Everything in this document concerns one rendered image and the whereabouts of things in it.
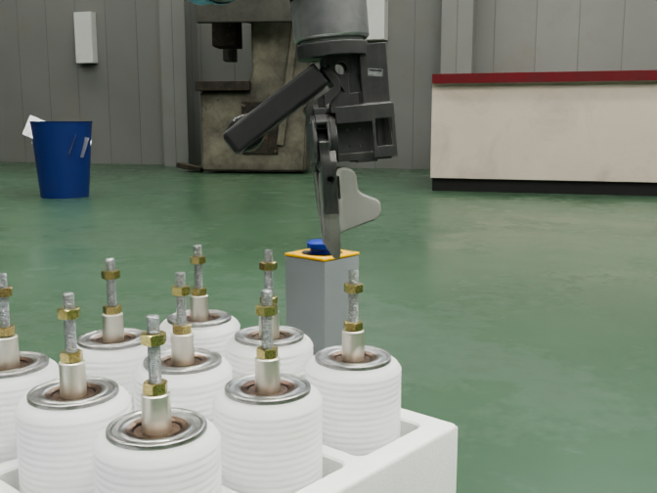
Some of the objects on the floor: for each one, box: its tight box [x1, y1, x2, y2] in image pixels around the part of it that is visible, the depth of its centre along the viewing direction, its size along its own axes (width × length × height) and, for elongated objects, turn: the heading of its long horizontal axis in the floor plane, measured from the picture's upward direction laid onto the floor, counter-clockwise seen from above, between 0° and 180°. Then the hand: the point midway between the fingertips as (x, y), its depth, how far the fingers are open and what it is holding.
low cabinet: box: [430, 69, 657, 197], centre depth 619 cm, size 175×226×81 cm
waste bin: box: [22, 115, 93, 199], centre depth 501 cm, size 44×40×53 cm
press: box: [176, 0, 316, 172], centre depth 738 cm, size 138×121×264 cm
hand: (328, 246), depth 79 cm, fingers closed
